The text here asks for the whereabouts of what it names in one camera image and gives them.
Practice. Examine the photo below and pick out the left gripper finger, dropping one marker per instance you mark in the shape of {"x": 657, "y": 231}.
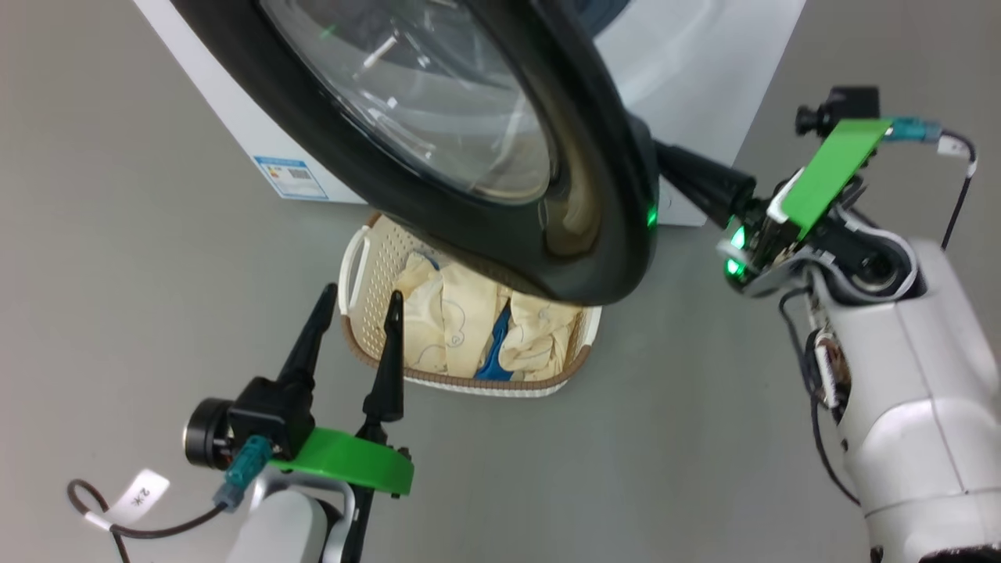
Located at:
{"x": 309, "y": 352}
{"x": 387, "y": 375}

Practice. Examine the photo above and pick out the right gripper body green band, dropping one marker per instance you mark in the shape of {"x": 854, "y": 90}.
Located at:
{"x": 829, "y": 172}

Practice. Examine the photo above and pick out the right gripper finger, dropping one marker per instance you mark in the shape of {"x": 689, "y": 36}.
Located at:
{"x": 708, "y": 184}

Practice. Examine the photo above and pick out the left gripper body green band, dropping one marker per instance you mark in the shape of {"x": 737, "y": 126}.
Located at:
{"x": 352, "y": 461}

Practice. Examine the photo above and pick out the cream garment with blue trim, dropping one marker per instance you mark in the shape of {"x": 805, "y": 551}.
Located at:
{"x": 539, "y": 336}
{"x": 450, "y": 320}

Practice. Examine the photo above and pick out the black round glass washer door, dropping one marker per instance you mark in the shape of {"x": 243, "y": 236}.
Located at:
{"x": 469, "y": 227}

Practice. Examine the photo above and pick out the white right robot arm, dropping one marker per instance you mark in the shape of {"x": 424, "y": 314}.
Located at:
{"x": 923, "y": 375}

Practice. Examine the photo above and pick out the cream perforated basket brown rim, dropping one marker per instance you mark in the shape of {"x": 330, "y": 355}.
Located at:
{"x": 375, "y": 266}

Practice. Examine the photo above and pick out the white front-load washing machine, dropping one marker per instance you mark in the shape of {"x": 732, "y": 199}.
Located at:
{"x": 688, "y": 70}

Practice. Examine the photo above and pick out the grey rubber door gasket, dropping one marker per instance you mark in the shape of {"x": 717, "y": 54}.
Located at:
{"x": 606, "y": 14}

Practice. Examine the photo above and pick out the blue energy label sticker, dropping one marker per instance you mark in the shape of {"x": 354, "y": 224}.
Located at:
{"x": 291, "y": 177}

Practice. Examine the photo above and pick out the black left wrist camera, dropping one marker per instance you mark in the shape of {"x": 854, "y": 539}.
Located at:
{"x": 266, "y": 414}

